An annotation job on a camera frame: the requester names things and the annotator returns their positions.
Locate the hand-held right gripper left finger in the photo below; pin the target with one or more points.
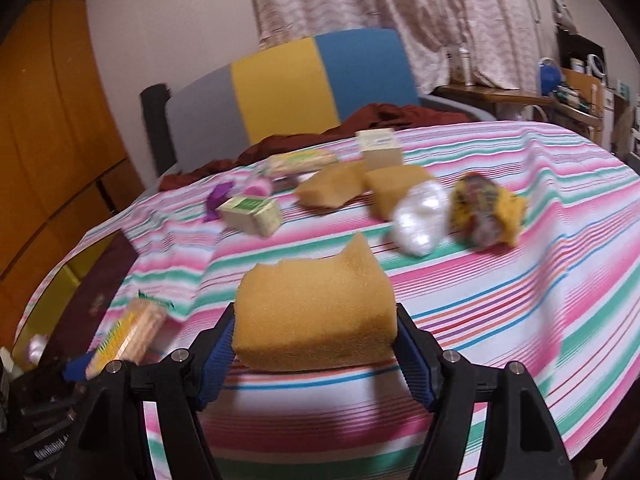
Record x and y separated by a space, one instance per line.
215 362

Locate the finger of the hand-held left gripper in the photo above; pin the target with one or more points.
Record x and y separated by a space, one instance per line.
75 369

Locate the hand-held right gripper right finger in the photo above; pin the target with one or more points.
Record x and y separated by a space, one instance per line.
417 375

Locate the yellow bin with brown rim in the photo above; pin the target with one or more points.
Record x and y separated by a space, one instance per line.
95 300

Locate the yellow cat-shaped sponge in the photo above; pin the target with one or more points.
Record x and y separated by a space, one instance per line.
330 185
395 190
310 315

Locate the purple cloth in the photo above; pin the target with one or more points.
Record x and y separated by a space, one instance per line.
218 199

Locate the colourful packet with yellow cloth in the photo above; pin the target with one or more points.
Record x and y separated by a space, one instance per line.
480 205

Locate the striped tablecloth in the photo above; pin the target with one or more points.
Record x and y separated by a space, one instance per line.
500 310

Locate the cream box green label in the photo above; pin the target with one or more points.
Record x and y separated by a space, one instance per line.
250 215

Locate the white plastic bag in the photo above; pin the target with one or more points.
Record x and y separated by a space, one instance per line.
420 217

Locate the pink packaged sponge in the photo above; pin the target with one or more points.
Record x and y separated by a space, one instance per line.
260 188

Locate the plain cream box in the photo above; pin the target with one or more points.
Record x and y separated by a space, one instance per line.
380 149

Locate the orange wooden wardrobe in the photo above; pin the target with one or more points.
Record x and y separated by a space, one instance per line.
50 110

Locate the red-brown cloth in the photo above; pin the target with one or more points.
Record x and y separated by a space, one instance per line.
400 115

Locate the grey yellow blue headboard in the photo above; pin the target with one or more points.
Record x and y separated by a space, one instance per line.
280 95

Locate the wooden side table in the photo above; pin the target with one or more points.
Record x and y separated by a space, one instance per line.
490 92

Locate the white bottle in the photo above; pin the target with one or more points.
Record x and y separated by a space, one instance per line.
462 65

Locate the blue jug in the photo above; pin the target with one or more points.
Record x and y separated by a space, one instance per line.
550 77

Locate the cluttered dark shelf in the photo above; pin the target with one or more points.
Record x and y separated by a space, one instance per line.
580 60

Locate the patterned curtain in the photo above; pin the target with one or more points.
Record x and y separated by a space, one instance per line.
375 0

